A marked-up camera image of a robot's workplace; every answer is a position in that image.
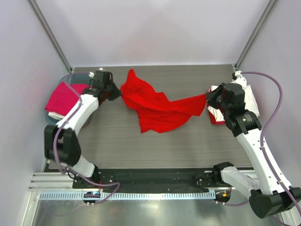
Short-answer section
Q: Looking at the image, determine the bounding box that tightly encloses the slotted cable duct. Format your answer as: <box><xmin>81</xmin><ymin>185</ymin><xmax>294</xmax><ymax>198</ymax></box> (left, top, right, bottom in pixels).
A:
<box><xmin>40</xmin><ymin>190</ymin><xmax>216</xmax><ymax>201</ymax></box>

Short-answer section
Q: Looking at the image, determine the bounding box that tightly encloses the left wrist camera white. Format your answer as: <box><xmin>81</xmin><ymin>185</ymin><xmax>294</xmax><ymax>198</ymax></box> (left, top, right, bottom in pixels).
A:
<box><xmin>88</xmin><ymin>67</ymin><xmax>104</xmax><ymax>79</ymax></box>

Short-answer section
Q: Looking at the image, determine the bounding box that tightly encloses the red t-shirt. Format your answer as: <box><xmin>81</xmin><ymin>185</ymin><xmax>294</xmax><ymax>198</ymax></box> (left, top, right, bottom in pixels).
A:
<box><xmin>121</xmin><ymin>69</ymin><xmax>206</xmax><ymax>133</ymax></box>
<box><xmin>207</xmin><ymin>104</ymin><xmax>225</xmax><ymax>125</ymax></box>

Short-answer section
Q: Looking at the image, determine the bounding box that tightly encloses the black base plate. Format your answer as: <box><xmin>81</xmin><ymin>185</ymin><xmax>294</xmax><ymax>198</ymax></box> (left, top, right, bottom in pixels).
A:
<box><xmin>71</xmin><ymin>167</ymin><xmax>240</xmax><ymax>192</ymax></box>

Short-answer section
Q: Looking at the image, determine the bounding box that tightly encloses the teal plastic laundry basket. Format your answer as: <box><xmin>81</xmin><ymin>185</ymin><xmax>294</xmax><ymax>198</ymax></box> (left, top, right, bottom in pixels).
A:
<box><xmin>46</xmin><ymin>73</ymin><xmax>90</xmax><ymax>125</ymax></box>

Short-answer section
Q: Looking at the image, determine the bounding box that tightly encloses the folded red t-shirt in stack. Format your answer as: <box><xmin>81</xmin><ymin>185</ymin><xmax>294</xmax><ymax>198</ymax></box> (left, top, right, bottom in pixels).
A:
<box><xmin>207</xmin><ymin>104</ymin><xmax>225</xmax><ymax>125</ymax></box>

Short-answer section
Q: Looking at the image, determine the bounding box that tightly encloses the right aluminium frame post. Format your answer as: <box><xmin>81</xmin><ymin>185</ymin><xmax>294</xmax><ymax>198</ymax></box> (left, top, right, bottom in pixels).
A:
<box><xmin>232</xmin><ymin>0</ymin><xmax>279</xmax><ymax>71</ymax></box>

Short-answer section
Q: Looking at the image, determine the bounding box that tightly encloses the folded white t-shirt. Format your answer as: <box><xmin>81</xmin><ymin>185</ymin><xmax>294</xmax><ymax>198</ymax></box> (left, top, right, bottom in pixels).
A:
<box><xmin>206</xmin><ymin>84</ymin><xmax>261</xmax><ymax>122</ymax></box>

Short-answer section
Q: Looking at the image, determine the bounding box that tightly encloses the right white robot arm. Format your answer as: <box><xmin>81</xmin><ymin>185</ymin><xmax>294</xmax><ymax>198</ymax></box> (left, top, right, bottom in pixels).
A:
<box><xmin>206</xmin><ymin>83</ymin><xmax>301</xmax><ymax>218</ymax></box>

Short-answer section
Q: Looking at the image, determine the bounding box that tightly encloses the aluminium frame post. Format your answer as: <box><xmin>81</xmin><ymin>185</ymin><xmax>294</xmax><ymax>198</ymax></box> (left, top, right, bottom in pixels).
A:
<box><xmin>27</xmin><ymin>0</ymin><xmax>72</xmax><ymax>73</ymax></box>
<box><xmin>232</xmin><ymin>0</ymin><xmax>279</xmax><ymax>71</ymax></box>

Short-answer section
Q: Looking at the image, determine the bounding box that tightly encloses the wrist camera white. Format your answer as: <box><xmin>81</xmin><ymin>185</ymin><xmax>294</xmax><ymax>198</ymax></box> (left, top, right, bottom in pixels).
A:
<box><xmin>88</xmin><ymin>67</ymin><xmax>104</xmax><ymax>79</ymax></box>
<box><xmin>231</xmin><ymin>71</ymin><xmax>247</xmax><ymax>89</ymax></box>

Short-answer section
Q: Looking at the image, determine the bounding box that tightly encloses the folded pink t-shirt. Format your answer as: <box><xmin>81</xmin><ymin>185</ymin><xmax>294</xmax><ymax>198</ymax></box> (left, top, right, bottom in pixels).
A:
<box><xmin>45</xmin><ymin>82</ymin><xmax>79</xmax><ymax>116</ymax></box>

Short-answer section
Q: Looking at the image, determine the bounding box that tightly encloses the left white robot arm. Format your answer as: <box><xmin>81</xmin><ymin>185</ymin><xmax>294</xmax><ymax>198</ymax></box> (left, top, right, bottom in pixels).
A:
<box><xmin>44</xmin><ymin>69</ymin><xmax>121</xmax><ymax>183</ymax></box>

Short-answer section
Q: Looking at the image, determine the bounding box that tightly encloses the left aluminium frame post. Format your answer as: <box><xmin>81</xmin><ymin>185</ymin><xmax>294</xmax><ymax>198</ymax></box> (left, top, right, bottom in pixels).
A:
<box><xmin>27</xmin><ymin>0</ymin><xmax>72</xmax><ymax>73</ymax></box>

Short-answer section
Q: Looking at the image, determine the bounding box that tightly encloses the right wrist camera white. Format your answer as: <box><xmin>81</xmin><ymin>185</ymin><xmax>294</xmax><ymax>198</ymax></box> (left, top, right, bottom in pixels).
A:
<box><xmin>231</xmin><ymin>71</ymin><xmax>247</xmax><ymax>89</ymax></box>

